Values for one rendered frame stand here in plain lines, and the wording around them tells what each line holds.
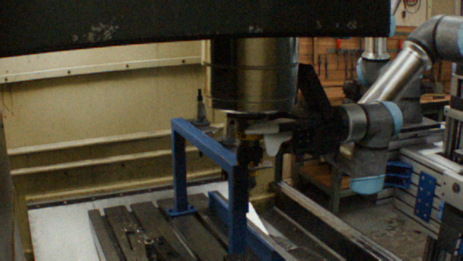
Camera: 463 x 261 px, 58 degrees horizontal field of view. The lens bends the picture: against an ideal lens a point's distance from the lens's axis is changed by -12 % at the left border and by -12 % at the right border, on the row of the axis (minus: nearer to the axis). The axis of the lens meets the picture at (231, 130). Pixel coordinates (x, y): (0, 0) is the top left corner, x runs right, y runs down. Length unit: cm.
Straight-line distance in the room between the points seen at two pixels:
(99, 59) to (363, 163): 108
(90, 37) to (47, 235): 126
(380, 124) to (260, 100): 30
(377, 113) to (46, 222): 129
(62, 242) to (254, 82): 118
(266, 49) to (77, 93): 113
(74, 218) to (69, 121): 37
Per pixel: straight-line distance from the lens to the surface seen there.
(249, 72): 70
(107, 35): 57
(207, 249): 138
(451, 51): 110
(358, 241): 165
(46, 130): 175
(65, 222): 179
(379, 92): 110
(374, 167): 96
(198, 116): 144
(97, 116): 176
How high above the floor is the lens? 160
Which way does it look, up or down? 16 degrees down
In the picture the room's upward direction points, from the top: straight up
